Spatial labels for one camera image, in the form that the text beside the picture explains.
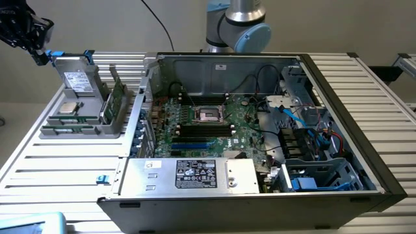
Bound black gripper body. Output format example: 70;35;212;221
0;3;54;57

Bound green upright RAM stick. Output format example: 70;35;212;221
100;93;114;123

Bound silver disk in blue caddy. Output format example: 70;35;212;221
45;49;98;95

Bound silver CPU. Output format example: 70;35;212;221
57;102;82;115

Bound green graphics card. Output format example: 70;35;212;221
108;64;128;123

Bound grey parts rack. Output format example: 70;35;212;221
38;57;136;140

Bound CPU socket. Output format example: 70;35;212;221
190;105;228;123

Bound long black expansion slot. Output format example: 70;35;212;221
172;137;212;143

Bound blue expansion slot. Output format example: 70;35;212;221
170;143;210;150

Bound silver power supply unit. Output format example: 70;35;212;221
117;158;260;197

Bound black power supply label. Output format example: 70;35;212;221
176;159;217;189

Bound light blue box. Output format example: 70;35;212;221
0;211;68;234

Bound green motherboard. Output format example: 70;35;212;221
148;94;277;172

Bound silver metal disk bay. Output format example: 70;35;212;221
264;65;328;115

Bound black open PC case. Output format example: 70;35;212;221
96;52;409;234

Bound black case fan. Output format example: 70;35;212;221
280;127;321;162

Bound blue disk caddy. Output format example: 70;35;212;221
289;177;362;192

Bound grey plastic disk bay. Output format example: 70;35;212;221
280;157;369;194

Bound metal slat side table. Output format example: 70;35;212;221
390;53;416;74

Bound black cable along wall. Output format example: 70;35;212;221
140;0;174;52

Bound black looped wire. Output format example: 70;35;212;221
233;74;261;95

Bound black long wire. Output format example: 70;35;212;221
256;64;281;95

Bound blue disk wire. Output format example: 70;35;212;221
274;104;309;129

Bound red wire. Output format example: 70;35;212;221
329;131;345;152

